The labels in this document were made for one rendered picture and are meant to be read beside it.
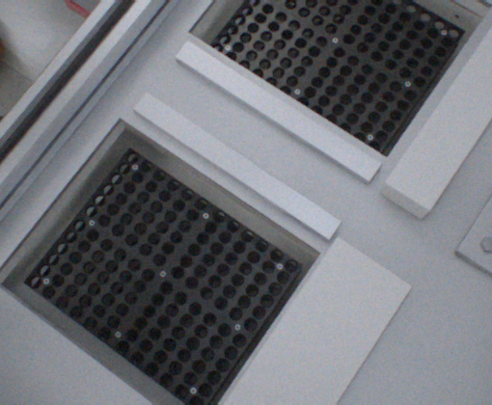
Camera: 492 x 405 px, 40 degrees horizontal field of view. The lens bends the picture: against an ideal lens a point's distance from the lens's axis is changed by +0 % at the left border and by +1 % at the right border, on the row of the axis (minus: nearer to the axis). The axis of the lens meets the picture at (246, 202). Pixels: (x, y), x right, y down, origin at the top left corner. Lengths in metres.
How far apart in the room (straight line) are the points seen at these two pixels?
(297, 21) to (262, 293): 0.30
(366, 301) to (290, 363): 0.09
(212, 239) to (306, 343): 0.15
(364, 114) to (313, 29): 0.11
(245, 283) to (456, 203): 0.22
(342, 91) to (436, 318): 0.26
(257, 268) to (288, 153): 0.12
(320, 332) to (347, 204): 0.13
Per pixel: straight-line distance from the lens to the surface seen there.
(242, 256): 0.68
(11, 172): 0.65
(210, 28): 0.84
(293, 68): 0.74
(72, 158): 0.68
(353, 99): 0.73
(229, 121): 0.67
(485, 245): 0.65
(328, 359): 0.61
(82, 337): 0.76
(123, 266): 0.69
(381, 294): 0.62
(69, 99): 0.66
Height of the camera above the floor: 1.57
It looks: 75 degrees down
